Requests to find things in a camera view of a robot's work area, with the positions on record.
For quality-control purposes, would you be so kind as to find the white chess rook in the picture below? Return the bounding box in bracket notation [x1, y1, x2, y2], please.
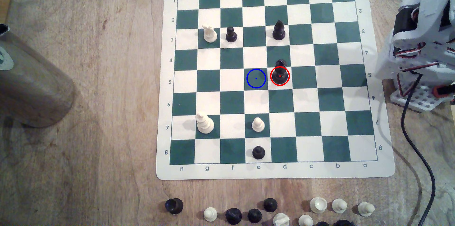
[309, 197, 328, 214]

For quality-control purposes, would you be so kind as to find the black chess bishop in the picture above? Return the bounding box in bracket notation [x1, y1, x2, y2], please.
[272, 20, 286, 41]

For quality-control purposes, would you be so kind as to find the orange black clamp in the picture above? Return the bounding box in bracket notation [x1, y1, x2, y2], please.
[432, 84, 455, 99]

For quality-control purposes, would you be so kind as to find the brown cylindrical post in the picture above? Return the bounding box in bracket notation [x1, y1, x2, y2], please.
[0, 24, 76, 129]

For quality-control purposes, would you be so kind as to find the white perforated base plate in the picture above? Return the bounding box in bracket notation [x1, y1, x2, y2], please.
[389, 80, 455, 113]

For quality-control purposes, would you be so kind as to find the black cable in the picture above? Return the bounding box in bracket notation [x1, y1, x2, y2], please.
[401, 71, 437, 226]

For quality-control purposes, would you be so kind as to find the black chess rook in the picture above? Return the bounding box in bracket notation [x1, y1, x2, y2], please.
[272, 59, 290, 85]
[165, 198, 184, 215]

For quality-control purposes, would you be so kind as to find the black chess knight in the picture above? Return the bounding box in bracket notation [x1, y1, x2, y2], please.
[225, 208, 243, 225]

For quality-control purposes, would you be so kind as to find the green white chess mat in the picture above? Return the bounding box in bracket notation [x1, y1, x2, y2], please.
[156, 0, 396, 180]

